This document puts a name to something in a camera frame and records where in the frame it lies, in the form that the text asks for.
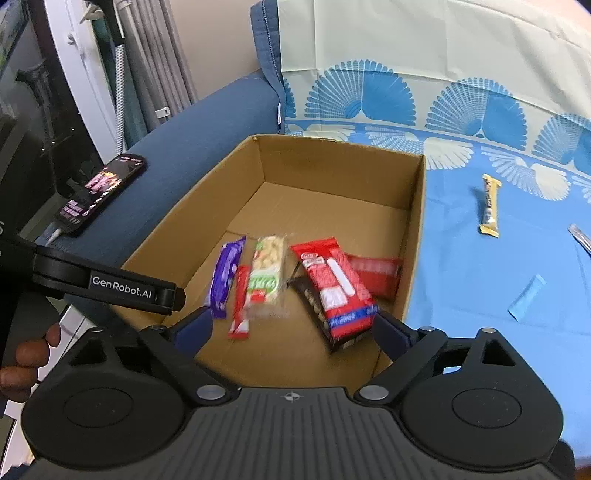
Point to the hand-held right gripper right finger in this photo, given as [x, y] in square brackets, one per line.
[392, 339]

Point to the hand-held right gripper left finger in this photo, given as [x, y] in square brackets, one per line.
[196, 330]

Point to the thin red stick packet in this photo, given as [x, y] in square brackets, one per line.
[240, 304]

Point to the plain red snack packet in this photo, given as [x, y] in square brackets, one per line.
[378, 277]

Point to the purple snack packet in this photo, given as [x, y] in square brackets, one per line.
[226, 272]

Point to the red and white biscuit packet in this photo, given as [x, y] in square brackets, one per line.
[332, 286]

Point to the black cookie packet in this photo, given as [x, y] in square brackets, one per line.
[309, 304]

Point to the peanut bar with green label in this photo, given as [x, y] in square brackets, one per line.
[268, 263]

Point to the light blue stick packet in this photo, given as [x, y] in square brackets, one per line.
[526, 297]

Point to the cardboard box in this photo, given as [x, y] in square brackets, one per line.
[323, 207]

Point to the gold snack bar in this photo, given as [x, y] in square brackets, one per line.
[489, 203]

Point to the silver and purple stick packet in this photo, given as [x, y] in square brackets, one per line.
[581, 236]

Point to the person's left hand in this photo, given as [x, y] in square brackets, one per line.
[23, 364]

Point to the black smartphone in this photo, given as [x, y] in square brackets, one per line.
[101, 194]

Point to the blue fan-print sheet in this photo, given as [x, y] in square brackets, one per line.
[461, 258]

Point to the white curtain clip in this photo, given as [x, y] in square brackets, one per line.
[161, 111]

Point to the blue fabric sofa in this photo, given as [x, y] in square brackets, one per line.
[207, 120]

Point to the grey curtain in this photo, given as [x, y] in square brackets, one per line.
[166, 55]

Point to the white window frame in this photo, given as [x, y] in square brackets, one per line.
[87, 69]

